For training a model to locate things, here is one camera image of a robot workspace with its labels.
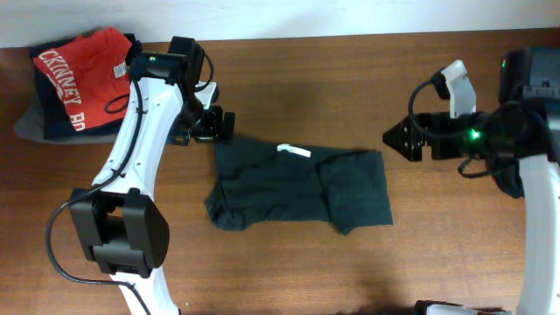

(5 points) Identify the dark green t-shirt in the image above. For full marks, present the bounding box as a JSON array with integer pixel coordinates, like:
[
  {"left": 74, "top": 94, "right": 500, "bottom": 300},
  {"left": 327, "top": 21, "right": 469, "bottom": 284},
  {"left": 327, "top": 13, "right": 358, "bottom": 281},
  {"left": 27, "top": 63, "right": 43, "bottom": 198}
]
[{"left": 205, "top": 136, "right": 394, "bottom": 235}]

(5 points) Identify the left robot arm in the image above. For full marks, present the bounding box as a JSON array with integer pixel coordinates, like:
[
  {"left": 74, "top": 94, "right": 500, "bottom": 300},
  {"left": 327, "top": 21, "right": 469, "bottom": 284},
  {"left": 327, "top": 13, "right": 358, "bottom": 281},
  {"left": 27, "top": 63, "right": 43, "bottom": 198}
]
[{"left": 64, "top": 37, "right": 235, "bottom": 314}]

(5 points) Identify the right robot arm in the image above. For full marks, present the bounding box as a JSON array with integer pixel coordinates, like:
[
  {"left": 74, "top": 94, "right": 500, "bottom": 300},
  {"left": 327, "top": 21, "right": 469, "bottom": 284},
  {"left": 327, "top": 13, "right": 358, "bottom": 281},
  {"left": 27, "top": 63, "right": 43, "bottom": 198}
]
[{"left": 382, "top": 47, "right": 559, "bottom": 314}]

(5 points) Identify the black garment pile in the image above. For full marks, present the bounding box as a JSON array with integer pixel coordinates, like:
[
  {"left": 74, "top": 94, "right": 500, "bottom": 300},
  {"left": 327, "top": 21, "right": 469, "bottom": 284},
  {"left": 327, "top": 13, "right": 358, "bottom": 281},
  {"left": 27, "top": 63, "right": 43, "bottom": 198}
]
[{"left": 493, "top": 166, "right": 524, "bottom": 199}]

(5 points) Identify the folded red printed t-shirt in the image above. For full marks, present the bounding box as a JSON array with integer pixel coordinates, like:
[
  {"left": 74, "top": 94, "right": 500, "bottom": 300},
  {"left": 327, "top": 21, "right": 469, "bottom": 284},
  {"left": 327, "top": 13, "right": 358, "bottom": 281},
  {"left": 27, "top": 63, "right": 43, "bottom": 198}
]
[{"left": 33, "top": 28, "right": 132, "bottom": 131}]

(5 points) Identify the folded navy blue garment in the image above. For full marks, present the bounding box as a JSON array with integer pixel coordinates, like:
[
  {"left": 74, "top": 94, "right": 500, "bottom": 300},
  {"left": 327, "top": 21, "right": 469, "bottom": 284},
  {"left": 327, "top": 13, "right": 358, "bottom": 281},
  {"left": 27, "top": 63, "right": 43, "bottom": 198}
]
[{"left": 29, "top": 33, "right": 143, "bottom": 141}]

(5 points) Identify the folded grey garment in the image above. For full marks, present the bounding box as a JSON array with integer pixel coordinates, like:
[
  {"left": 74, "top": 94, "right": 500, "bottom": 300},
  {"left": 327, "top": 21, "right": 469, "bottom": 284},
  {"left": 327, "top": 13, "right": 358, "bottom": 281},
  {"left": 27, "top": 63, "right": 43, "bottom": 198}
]
[{"left": 13, "top": 96, "right": 116, "bottom": 145}]

